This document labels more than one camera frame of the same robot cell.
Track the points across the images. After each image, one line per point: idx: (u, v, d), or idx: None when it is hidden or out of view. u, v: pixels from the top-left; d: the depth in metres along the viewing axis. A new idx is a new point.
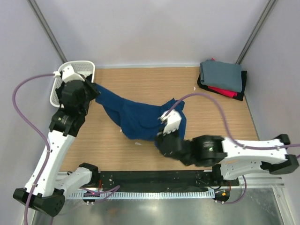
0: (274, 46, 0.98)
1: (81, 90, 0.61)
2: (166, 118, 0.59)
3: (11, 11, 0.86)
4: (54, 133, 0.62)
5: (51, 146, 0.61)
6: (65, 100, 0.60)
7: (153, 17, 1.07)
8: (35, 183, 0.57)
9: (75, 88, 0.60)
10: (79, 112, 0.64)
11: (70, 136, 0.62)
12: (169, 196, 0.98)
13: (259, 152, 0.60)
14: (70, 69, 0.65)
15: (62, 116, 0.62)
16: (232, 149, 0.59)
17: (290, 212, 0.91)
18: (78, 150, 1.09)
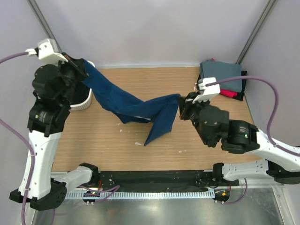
0: (274, 46, 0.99)
1: (56, 78, 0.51)
2: (204, 88, 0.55)
3: (11, 10, 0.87)
4: (34, 134, 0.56)
5: (35, 149, 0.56)
6: (38, 92, 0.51)
7: (152, 17, 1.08)
8: (27, 187, 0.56)
9: (48, 77, 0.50)
10: (60, 105, 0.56)
11: (53, 135, 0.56)
12: (169, 196, 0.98)
13: (286, 155, 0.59)
14: (48, 46, 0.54)
15: (40, 112, 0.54)
16: (264, 142, 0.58)
17: (290, 212, 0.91)
18: (78, 149, 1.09)
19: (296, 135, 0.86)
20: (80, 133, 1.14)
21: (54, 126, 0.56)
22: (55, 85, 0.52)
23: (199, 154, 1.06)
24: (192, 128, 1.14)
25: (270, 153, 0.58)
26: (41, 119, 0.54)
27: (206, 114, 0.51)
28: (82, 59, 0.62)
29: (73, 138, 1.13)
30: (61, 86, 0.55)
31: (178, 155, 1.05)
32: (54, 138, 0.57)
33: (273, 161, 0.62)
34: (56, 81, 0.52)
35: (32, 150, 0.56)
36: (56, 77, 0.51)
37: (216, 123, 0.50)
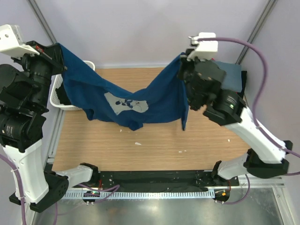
0: (273, 47, 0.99)
1: (15, 86, 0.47)
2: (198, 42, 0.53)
3: (10, 10, 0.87)
4: (9, 148, 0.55)
5: (15, 164, 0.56)
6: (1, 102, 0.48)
7: (152, 17, 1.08)
8: (22, 195, 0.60)
9: (4, 86, 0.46)
10: (30, 113, 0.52)
11: (30, 147, 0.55)
12: (169, 196, 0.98)
13: (266, 141, 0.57)
14: (9, 37, 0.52)
15: (5, 126, 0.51)
16: (249, 121, 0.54)
17: (290, 212, 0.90)
18: (77, 149, 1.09)
19: (296, 135, 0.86)
20: (79, 133, 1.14)
21: (26, 139, 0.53)
22: (17, 91, 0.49)
23: (199, 154, 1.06)
24: (191, 128, 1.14)
25: (251, 133, 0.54)
26: (8, 133, 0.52)
27: (201, 68, 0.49)
28: (58, 44, 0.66)
29: (73, 138, 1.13)
30: (27, 91, 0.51)
31: (178, 155, 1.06)
32: (32, 151, 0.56)
33: (252, 146, 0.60)
34: (16, 86, 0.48)
35: (12, 166, 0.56)
36: (14, 82, 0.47)
37: (210, 79, 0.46)
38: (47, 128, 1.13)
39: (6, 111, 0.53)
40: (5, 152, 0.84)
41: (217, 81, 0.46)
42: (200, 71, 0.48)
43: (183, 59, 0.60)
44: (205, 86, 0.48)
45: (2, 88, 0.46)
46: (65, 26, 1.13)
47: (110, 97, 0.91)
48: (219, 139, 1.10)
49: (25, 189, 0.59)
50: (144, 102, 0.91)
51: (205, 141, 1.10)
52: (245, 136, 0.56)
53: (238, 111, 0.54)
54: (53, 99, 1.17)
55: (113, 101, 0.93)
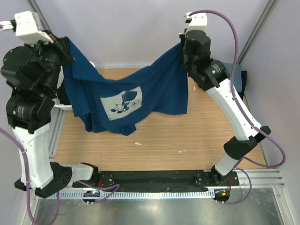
0: (273, 46, 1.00)
1: (30, 67, 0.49)
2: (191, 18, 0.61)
3: (12, 10, 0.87)
4: (18, 130, 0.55)
5: (23, 146, 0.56)
6: (14, 82, 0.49)
7: (152, 17, 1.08)
8: (27, 179, 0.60)
9: (19, 65, 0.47)
10: (41, 95, 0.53)
11: (39, 130, 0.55)
12: (169, 196, 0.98)
13: (239, 115, 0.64)
14: (29, 22, 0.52)
15: (17, 107, 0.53)
16: (226, 90, 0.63)
17: (290, 212, 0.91)
18: (77, 149, 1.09)
19: (295, 134, 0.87)
20: (79, 133, 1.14)
21: (36, 121, 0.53)
22: (30, 72, 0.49)
23: (199, 154, 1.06)
24: (191, 128, 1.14)
25: (226, 101, 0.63)
26: (19, 114, 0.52)
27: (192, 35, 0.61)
28: (65, 37, 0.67)
29: (72, 138, 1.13)
30: (39, 73, 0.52)
31: (178, 155, 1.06)
32: (41, 133, 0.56)
33: (227, 117, 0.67)
34: (30, 67, 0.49)
35: (21, 148, 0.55)
36: (29, 62, 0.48)
37: (193, 40, 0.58)
38: None
39: (18, 94, 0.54)
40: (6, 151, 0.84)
41: (199, 43, 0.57)
42: (189, 35, 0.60)
43: (181, 36, 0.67)
44: (192, 46, 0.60)
45: (18, 67, 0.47)
46: (66, 26, 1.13)
47: (107, 102, 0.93)
48: (219, 139, 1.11)
49: (32, 172, 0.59)
50: (139, 101, 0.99)
51: (205, 141, 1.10)
52: (221, 104, 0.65)
53: (221, 79, 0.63)
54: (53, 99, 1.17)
55: (109, 106, 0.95)
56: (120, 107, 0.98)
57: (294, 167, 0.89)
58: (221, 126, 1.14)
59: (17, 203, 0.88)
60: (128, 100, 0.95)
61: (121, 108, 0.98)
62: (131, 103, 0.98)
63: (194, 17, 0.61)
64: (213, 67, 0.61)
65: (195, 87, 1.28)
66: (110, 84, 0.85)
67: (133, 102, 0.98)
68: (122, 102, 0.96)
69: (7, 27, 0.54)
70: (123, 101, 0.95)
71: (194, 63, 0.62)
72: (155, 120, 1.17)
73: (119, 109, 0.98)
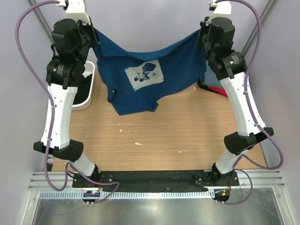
0: (273, 47, 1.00)
1: (74, 32, 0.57)
2: (215, 6, 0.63)
3: (13, 11, 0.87)
4: (53, 87, 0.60)
5: (54, 101, 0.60)
6: (58, 44, 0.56)
7: (152, 18, 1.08)
8: (49, 137, 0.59)
9: (67, 29, 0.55)
10: (77, 59, 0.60)
11: (70, 88, 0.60)
12: (169, 196, 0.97)
13: (245, 110, 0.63)
14: (80, 4, 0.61)
15: (57, 66, 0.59)
16: (240, 82, 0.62)
17: (290, 212, 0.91)
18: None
19: (296, 135, 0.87)
20: (79, 133, 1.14)
21: (71, 79, 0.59)
22: (72, 38, 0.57)
23: (199, 154, 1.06)
24: (191, 128, 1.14)
25: (236, 94, 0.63)
26: (58, 72, 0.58)
27: (217, 21, 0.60)
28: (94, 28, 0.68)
29: (72, 138, 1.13)
30: (78, 41, 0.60)
31: (178, 155, 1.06)
32: (71, 92, 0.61)
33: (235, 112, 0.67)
34: (74, 33, 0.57)
35: (52, 101, 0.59)
36: (74, 29, 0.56)
37: (217, 26, 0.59)
38: None
39: (56, 58, 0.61)
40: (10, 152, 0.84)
41: (222, 30, 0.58)
42: (213, 21, 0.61)
43: (201, 24, 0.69)
44: (215, 33, 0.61)
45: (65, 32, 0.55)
46: None
47: (130, 73, 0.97)
48: (219, 139, 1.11)
49: (55, 128, 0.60)
50: (159, 72, 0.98)
51: (205, 141, 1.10)
52: (231, 97, 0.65)
53: (237, 71, 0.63)
54: None
55: (131, 77, 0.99)
56: (141, 76, 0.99)
57: (294, 167, 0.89)
58: (221, 126, 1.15)
59: (17, 203, 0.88)
60: (148, 70, 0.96)
61: (142, 77, 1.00)
62: (152, 72, 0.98)
63: (219, 4, 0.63)
64: (232, 58, 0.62)
65: (195, 87, 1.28)
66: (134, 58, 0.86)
67: (153, 72, 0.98)
68: (143, 72, 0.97)
69: (62, 4, 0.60)
70: (143, 71, 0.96)
71: (214, 50, 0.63)
72: (155, 121, 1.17)
73: (140, 78, 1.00)
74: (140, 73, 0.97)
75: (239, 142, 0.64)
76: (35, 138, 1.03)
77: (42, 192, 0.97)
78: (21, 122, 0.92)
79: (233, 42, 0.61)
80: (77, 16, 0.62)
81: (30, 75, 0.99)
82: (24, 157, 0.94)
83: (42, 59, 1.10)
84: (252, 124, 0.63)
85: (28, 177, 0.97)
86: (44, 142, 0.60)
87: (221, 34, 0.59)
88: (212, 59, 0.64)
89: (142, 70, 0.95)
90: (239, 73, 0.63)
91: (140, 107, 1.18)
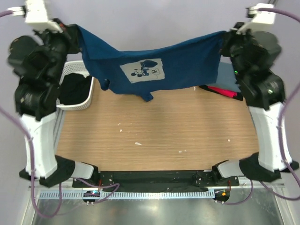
0: None
1: (33, 56, 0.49)
2: (255, 13, 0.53)
3: None
4: (26, 118, 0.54)
5: (29, 135, 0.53)
6: (21, 71, 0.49)
7: (152, 18, 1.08)
8: (32, 168, 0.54)
9: (25, 55, 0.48)
10: (47, 83, 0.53)
11: (45, 118, 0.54)
12: (169, 196, 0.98)
13: (274, 144, 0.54)
14: (41, 10, 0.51)
15: (25, 94, 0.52)
16: (273, 114, 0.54)
17: (290, 212, 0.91)
18: (77, 149, 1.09)
19: None
20: (79, 133, 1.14)
21: (43, 108, 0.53)
22: (35, 62, 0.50)
23: (199, 154, 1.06)
24: (191, 128, 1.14)
25: (267, 127, 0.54)
26: (27, 102, 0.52)
27: (261, 38, 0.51)
28: (76, 26, 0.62)
29: (72, 138, 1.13)
30: (45, 63, 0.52)
31: (178, 155, 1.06)
32: (47, 121, 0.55)
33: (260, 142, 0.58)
34: (36, 57, 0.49)
35: (28, 135, 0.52)
36: (34, 52, 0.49)
37: (260, 46, 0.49)
38: None
39: (24, 83, 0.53)
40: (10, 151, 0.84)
41: (267, 51, 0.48)
42: (256, 39, 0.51)
43: (233, 33, 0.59)
44: (256, 52, 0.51)
45: (23, 58, 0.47)
46: None
47: (126, 68, 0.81)
48: (219, 139, 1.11)
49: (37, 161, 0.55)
50: (160, 70, 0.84)
51: (205, 142, 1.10)
52: (261, 127, 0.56)
53: (273, 101, 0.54)
54: None
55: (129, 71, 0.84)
56: (139, 71, 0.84)
57: None
58: (221, 126, 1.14)
59: (17, 203, 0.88)
60: (148, 66, 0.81)
61: (141, 73, 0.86)
62: (151, 70, 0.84)
63: (259, 12, 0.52)
64: (271, 86, 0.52)
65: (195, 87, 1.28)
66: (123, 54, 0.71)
67: (153, 70, 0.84)
68: (141, 68, 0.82)
69: (18, 14, 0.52)
70: (141, 67, 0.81)
71: (249, 73, 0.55)
72: (154, 120, 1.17)
73: (138, 73, 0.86)
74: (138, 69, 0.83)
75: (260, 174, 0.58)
76: None
77: (42, 192, 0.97)
78: None
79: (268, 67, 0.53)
80: (43, 26, 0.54)
81: None
82: (23, 158, 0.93)
83: None
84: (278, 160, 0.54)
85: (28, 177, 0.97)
86: (29, 172, 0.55)
87: (265, 56, 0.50)
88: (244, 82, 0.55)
89: (140, 65, 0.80)
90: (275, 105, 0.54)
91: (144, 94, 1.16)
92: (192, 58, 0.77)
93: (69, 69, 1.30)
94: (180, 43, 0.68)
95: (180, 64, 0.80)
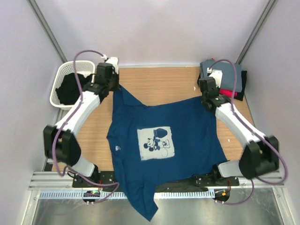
0: (274, 47, 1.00)
1: (111, 69, 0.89)
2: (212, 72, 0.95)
3: (13, 11, 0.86)
4: (87, 93, 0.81)
5: (83, 99, 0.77)
6: (100, 73, 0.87)
7: (153, 18, 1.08)
8: (67, 121, 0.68)
9: (108, 65, 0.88)
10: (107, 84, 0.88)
11: (95, 100, 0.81)
12: (169, 196, 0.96)
13: (238, 123, 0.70)
14: (115, 59, 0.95)
15: (94, 84, 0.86)
16: (228, 110, 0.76)
17: (290, 212, 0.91)
18: (95, 149, 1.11)
19: (294, 135, 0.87)
20: (102, 133, 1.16)
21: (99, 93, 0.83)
22: (108, 73, 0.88)
23: (199, 155, 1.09)
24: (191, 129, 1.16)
25: (228, 117, 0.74)
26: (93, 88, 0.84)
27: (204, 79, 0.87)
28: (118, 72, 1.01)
29: (93, 137, 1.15)
30: (109, 77, 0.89)
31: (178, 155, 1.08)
32: (94, 102, 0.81)
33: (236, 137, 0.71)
34: (104, 72, 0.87)
35: (81, 97, 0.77)
36: (108, 68, 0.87)
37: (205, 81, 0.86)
38: (47, 129, 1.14)
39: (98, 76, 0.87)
40: (10, 153, 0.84)
41: (205, 82, 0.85)
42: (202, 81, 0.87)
43: None
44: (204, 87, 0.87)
45: (105, 67, 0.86)
46: (67, 26, 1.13)
47: (141, 138, 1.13)
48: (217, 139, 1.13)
49: (71, 119, 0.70)
50: (169, 142, 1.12)
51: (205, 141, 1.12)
52: (231, 127, 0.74)
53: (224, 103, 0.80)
54: (53, 99, 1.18)
55: (142, 142, 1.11)
56: (152, 142, 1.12)
57: (293, 166, 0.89)
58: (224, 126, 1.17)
59: (17, 203, 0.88)
60: (158, 135, 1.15)
61: (153, 145, 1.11)
62: (161, 142, 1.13)
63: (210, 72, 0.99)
64: (218, 97, 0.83)
65: (195, 86, 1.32)
66: (144, 115, 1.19)
67: (164, 142, 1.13)
68: (153, 137, 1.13)
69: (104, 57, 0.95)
70: (154, 136, 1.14)
71: (205, 96, 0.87)
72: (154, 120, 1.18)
73: (151, 145, 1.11)
74: (150, 138, 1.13)
75: (247, 152, 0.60)
76: (36, 138, 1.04)
77: (42, 192, 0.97)
78: (22, 122, 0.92)
79: (217, 88, 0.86)
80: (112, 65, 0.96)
81: (29, 76, 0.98)
82: (23, 158, 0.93)
83: (41, 59, 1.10)
84: (249, 133, 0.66)
85: (28, 177, 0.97)
86: (57, 127, 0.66)
87: (205, 85, 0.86)
88: (209, 94, 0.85)
89: (153, 134, 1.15)
90: (224, 104, 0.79)
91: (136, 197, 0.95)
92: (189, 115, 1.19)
93: (69, 68, 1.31)
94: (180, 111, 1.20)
95: (176, 126, 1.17)
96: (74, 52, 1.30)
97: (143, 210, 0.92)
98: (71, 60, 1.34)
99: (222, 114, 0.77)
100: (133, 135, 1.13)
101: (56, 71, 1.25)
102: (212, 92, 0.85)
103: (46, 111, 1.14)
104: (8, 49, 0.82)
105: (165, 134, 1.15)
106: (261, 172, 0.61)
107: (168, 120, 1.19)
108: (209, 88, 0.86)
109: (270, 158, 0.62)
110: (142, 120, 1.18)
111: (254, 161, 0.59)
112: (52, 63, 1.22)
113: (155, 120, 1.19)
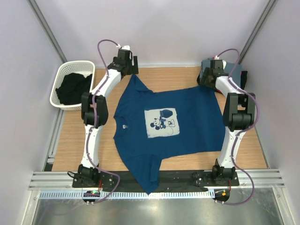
0: (274, 47, 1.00)
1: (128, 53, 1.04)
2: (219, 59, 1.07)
3: (12, 10, 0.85)
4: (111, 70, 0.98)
5: (109, 74, 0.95)
6: (119, 55, 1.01)
7: (153, 18, 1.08)
8: (99, 89, 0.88)
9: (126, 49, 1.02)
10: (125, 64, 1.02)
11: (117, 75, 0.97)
12: (169, 196, 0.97)
13: (228, 86, 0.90)
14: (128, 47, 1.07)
15: (116, 63, 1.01)
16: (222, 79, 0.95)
17: (290, 212, 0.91)
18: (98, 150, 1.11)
19: (295, 136, 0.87)
20: (107, 133, 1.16)
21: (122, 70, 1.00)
22: (126, 56, 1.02)
23: (198, 155, 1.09)
24: (191, 128, 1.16)
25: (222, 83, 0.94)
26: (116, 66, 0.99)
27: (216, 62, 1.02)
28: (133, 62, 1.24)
29: None
30: (127, 59, 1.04)
31: (178, 156, 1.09)
32: (117, 79, 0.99)
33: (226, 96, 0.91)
34: (123, 55, 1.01)
35: (107, 72, 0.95)
36: (126, 51, 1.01)
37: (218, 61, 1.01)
38: (47, 129, 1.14)
39: (118, 57, 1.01)
40: (11, 153, 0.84)
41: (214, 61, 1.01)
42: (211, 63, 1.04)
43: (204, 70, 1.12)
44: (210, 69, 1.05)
45: (124, 51, 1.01)
46: (67, 26, 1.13)
47: (148, 116, 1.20)
48: (217, 139, 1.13)
49: (103, 87, 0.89)
50: (175, 123, 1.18)
51: (204, 141, 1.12)
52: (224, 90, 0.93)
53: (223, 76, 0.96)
54: (53, 99, 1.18)
55: (149, 121, 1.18)
56: (158, 122, 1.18)
57: (294, 167, 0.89)
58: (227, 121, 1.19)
59: (17, 203, 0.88)
60: (164, 116, 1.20)
61: (159, 124, 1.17)
62: (168, 121, 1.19)
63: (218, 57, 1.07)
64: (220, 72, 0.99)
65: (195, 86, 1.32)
66: (151, 99, 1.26)
67: (169, 121, 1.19)
68: (160, 117, 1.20)
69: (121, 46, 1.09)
70: (160, 116, 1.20)
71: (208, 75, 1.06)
72: (155, 118, 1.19)
73: (157, 124, 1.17)
74: (156, 118, 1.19)
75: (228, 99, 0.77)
76: (36, 138, 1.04)
77: (42, 192, 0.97)
78: (21, 122, 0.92)
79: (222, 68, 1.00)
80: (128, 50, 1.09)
81: (28, 76, 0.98)
82: (22, 158, 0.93)
83: (41, 59, 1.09)
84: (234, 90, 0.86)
85: (28, 177, 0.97)
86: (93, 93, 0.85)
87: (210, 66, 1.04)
88: (214, 71, 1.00)
89: (158, 115, 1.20)
90: (222, 76, 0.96)
91: (139, 172, 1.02)
92: (194, 104, 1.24)
93: (69, 69, 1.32)
94: (184, 100, 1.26)
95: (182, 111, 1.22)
96: (74, 52, 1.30)
97: (145, 184, 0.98)
98: (71, 60, 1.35)
99: (220, 82, 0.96)
100: (142, 116, 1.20)
101: (56, 71, 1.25)
102: (218, 70, 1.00)
103: (46, 111, 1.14)
104: (6, 49, 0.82)
105: (171, 115, 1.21)
106: (236, 120, 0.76)
107: (175, 105, 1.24)
108: (216, 66, 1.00)
109: (247, 112, 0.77)
110: (149, 103, 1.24)
111: (232, 106, 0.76)
112: (52, 63, 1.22)
113: (162, 103, 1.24)
